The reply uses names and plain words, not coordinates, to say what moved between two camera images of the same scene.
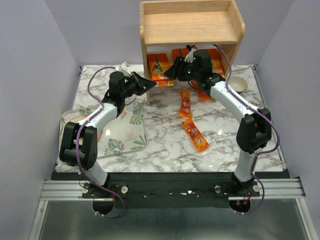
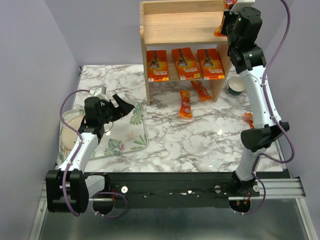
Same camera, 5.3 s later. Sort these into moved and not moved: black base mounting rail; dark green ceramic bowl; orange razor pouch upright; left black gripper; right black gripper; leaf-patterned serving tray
Moved: left black gripper; right black gripper
Not moved: dark green ceramic bowl; orange razor pouch upright; leaf-patterned serving tray; black base mounting rail
